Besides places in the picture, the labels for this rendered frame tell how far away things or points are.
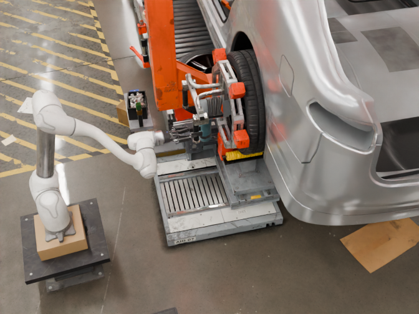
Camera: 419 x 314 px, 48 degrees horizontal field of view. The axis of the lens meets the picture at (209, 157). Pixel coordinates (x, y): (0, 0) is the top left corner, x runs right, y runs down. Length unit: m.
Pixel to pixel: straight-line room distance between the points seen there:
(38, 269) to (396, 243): 2.36
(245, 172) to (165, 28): 1.16
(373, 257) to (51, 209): 2.11
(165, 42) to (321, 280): 1.86
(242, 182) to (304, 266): 0.72
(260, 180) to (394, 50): 1.25
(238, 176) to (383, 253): 1.12
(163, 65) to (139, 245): 1.25
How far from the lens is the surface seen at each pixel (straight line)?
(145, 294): 3.19
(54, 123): 2.52
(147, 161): 2.73
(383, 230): 3.63
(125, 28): 5.53
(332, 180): 2.20
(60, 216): 2.91
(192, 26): 4.99
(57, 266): 3.05
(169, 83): 3.38
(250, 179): 3.44
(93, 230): 3.14
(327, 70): 2.03
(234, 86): 2.70
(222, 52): 3.05
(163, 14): 3.09
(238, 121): 2.78
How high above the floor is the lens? 2.80
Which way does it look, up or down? 46 degrees down
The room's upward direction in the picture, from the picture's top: straight up
